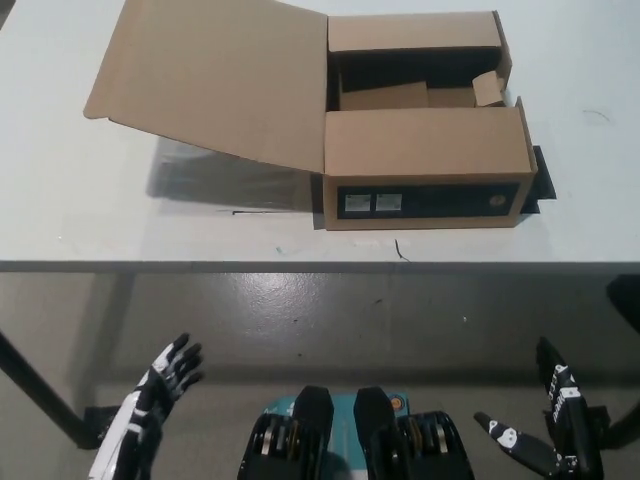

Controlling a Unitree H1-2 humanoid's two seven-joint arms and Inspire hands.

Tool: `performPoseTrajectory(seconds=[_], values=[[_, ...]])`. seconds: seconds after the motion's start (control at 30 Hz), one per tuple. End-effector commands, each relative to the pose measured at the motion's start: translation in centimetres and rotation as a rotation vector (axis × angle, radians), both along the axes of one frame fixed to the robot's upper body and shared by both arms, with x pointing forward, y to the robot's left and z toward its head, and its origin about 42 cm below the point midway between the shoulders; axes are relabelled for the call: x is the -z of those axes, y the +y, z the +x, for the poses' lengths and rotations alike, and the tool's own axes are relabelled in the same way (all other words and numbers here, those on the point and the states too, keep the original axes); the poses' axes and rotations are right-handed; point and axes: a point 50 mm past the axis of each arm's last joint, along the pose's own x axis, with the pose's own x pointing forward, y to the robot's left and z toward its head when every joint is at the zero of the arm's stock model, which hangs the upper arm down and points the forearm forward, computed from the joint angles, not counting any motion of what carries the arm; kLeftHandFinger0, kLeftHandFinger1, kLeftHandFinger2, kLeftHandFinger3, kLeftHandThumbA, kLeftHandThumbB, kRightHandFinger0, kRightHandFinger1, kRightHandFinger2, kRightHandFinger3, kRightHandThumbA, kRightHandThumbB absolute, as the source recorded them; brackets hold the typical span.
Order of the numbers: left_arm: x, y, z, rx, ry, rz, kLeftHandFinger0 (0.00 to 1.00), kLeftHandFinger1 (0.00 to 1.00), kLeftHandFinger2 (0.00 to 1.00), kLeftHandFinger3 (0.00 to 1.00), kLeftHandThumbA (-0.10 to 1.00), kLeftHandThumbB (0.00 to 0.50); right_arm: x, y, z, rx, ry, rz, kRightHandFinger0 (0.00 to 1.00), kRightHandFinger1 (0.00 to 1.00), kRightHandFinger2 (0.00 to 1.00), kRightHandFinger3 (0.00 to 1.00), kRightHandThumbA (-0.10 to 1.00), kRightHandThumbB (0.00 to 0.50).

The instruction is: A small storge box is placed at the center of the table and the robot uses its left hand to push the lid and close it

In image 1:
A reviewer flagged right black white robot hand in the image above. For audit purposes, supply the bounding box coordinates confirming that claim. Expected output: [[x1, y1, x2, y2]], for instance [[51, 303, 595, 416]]
[[473, 337, 601, 480]]

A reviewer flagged brown cardboard storage box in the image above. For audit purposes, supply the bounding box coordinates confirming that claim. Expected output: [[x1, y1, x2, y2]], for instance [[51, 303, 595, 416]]
[[82, 0, 540, 232]]

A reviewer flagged small cardboard insert box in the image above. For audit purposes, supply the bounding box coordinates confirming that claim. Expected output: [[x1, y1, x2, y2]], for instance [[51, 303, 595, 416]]
[[472, 70, 507, 109]]

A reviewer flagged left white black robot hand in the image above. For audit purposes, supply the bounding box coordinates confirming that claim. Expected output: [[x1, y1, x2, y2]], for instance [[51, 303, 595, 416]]
[[88, 333, 205, 480]]

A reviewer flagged black metal table leg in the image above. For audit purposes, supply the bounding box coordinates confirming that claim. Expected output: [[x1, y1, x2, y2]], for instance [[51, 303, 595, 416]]
[[584, 277, 640, 449], [0, 329, 121, 449]]

